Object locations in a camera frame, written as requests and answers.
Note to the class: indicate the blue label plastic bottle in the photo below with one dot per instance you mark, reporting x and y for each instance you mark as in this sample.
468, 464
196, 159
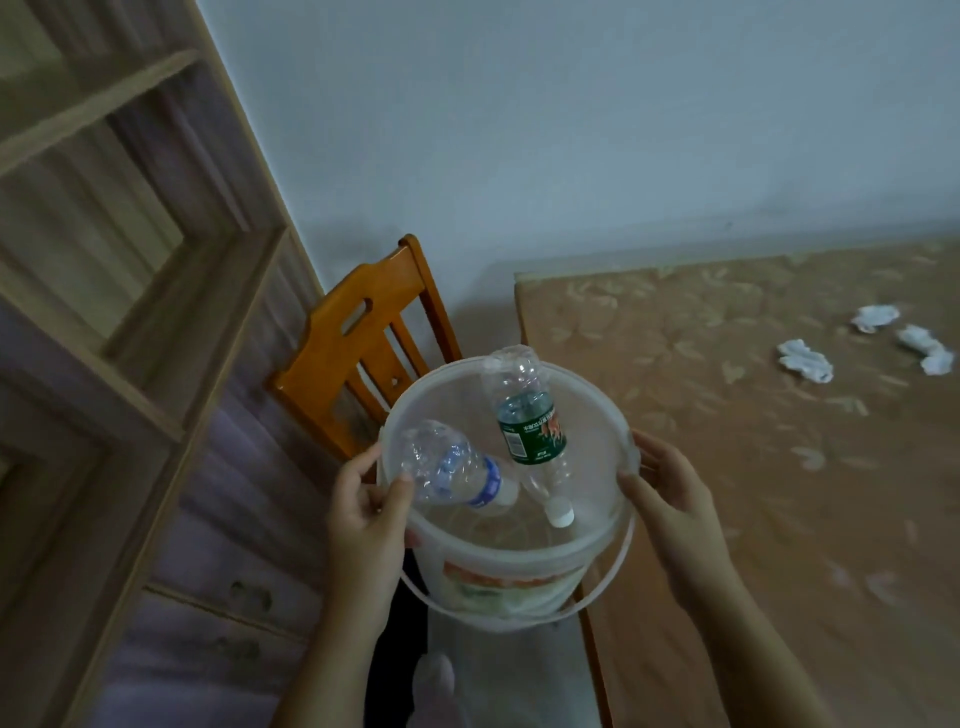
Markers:
472, 472

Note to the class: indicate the green label plastic bottle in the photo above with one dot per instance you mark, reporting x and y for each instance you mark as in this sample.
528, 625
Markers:
532, 431

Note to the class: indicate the brown floral table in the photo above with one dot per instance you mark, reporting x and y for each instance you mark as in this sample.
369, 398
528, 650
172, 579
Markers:
750, 487

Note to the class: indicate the person's right hand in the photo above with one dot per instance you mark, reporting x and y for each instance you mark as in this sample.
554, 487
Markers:
686, 540

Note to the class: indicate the person's white shoe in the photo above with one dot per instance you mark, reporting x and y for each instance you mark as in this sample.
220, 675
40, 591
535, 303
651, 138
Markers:
435, 694

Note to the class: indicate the person's left hand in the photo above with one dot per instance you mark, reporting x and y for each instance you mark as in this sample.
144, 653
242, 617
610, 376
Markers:
367, 555

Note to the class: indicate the orange wooden chair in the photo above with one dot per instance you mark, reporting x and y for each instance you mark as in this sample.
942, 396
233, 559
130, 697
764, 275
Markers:
322, 360

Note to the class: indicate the wood and purple cabinet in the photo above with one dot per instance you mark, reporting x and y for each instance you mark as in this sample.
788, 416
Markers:
90, 300

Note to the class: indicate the translucent plastic bucket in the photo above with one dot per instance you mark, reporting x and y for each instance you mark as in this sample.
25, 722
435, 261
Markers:
450, 397

